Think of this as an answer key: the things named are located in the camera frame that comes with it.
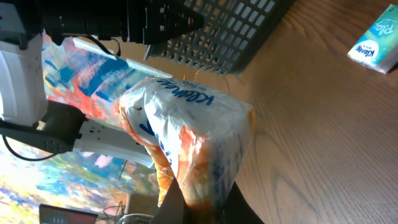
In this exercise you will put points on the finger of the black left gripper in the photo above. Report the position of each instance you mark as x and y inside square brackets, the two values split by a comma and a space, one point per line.
[182, 20]

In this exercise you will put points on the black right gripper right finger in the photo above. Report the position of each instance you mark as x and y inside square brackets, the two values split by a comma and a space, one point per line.
[236, 210]

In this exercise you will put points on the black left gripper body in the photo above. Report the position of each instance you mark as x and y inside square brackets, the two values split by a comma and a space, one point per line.
[145, 21]

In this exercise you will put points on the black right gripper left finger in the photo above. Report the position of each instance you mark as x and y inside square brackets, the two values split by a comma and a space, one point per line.
[173, 209]

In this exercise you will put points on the orange Kleenex tissue pack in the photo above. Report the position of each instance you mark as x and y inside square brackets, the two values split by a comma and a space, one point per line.
[195, 134]

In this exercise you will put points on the teal Kleenex tissue pack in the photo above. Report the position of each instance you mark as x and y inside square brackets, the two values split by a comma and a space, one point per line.
[377, 47]

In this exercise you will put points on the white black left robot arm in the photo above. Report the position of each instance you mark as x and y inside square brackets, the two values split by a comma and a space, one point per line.
[26, 115]

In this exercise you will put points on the grey plastic basket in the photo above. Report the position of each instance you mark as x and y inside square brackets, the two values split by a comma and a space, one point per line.
[233, 32]

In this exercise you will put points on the colourful painted backdrop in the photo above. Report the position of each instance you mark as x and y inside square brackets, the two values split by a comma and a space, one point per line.
[105, 165]

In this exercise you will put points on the white power strip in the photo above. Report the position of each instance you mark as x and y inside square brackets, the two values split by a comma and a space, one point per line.
[101, 139]

